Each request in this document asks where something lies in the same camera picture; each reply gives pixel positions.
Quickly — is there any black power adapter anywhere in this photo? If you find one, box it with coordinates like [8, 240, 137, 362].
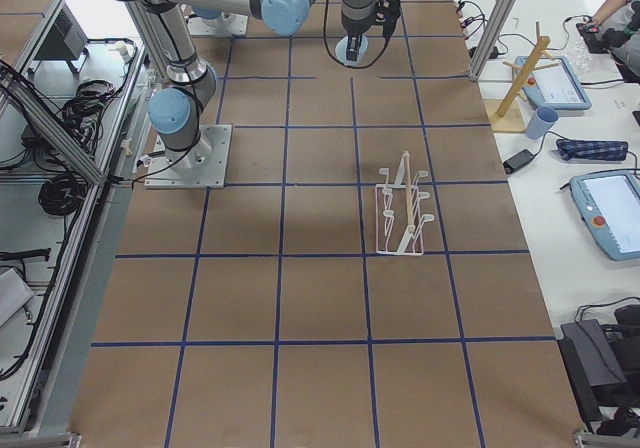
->
[503, 149, 536, 175]

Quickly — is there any plaid pencil case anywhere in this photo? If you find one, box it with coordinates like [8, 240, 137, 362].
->
[556, 139, 628, 161]

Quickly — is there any light blue plastic cup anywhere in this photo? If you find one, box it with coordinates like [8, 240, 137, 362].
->
[334, 35, 368, 67]

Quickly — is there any white wire cup rack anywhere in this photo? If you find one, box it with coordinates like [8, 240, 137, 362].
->
[374, 151, 435, 257]

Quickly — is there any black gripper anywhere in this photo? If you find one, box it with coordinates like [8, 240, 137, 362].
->
[344, 20, 370, 51]

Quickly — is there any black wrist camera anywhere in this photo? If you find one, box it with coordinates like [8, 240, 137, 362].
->
[374, 0, 401, 41]

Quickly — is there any wooden mug tree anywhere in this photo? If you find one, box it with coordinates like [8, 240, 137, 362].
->
[485, 23, 559, 133]

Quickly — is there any lower teach pendant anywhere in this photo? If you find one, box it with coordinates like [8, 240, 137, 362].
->
[569, 170, 639, 261]

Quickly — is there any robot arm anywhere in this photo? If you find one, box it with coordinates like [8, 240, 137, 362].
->
[119, 0, 382, 171]

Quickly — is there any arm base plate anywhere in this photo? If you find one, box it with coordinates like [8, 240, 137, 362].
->
[143, 124, 233, 189]

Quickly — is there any black braided cable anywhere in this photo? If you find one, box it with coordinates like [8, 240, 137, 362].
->
[322, 0, 401, 69]

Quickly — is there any blue cup on desk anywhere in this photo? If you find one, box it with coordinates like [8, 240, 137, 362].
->
[525, 106, 559, 140]

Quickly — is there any teach pendant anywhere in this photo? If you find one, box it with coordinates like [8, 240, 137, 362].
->
[569, 170, 639, 261]
[522, 56, 592, 111]

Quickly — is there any upper teach pendant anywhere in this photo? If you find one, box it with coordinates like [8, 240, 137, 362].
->
[522, 56, 592, 111]

